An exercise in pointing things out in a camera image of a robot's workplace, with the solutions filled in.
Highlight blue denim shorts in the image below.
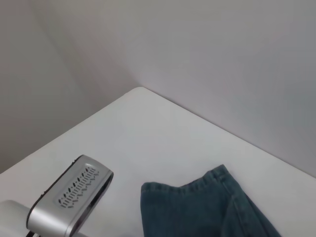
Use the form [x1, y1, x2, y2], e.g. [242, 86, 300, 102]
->
[140, 164, 282, 237]

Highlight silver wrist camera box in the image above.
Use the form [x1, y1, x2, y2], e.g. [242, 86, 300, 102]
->
[26, 154, 115, 237]

